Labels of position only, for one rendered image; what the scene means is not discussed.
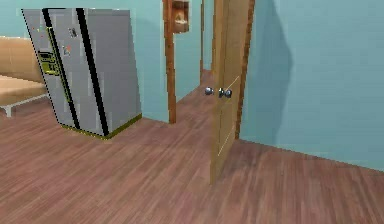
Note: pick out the tan kitchen counter cabinet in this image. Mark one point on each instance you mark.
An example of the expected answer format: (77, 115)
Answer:
(16, 76)

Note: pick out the brown wooden room door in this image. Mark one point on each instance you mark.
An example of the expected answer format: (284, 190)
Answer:
(228, 66)

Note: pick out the brown framed wall picture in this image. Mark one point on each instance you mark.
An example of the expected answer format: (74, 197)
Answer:
(180, 16)

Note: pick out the round metal door knob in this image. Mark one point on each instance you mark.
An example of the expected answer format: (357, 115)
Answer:
(208, 90)
(227, 93)

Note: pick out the grey two-door fridge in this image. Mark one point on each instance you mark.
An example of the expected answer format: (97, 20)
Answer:
(110, 66)

